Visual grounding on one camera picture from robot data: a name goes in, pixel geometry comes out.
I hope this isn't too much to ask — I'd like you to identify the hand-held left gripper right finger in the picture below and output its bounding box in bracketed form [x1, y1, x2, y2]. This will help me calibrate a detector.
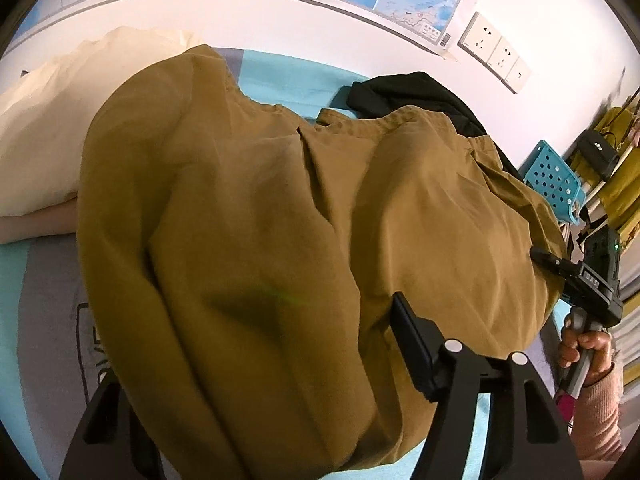
[390, 291, 585, 480]

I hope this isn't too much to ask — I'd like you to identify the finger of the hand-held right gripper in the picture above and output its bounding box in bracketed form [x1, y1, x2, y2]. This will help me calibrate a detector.
[529, 245, 585, 287]

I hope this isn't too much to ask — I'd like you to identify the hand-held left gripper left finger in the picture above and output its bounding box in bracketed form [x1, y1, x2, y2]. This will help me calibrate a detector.
[59, 367, 167, 480]

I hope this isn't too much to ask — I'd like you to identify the olive brown button shirt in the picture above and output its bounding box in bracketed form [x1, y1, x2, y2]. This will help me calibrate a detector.
[75, 44, 569, 480]

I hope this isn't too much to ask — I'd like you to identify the person's right forearm pink sleeve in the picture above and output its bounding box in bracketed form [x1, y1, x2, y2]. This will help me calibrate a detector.
[570, 357, 627, 480]

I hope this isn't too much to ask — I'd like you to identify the person's right hand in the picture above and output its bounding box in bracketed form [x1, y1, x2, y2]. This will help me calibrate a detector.
[556, 309, 617, 377]

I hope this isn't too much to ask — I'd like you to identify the turquoise perforated basket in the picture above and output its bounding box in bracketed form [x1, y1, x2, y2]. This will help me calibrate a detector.
[521, 139, 587, 224]

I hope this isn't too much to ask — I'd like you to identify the yellow hanging garment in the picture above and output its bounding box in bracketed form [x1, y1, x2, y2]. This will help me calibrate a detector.
[569, 102, 640, 233]

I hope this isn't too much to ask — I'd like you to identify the black pouch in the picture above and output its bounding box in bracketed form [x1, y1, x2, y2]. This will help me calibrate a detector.
[576, 128, 622, 182]

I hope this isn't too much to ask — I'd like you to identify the black garment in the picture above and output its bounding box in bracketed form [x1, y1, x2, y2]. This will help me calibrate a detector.
[346, 71, 525, 181]

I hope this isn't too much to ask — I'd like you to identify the pale pink cloth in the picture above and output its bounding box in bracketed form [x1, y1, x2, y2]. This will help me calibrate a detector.
[0, 199, 81, 246]

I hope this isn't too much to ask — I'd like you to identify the teal and grey bed sheet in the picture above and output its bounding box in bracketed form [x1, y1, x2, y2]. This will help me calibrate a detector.
[0, 46, 568, 480]

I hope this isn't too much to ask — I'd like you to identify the cream pillow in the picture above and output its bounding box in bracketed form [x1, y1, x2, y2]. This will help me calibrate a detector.
[0, 26, 211, 218]

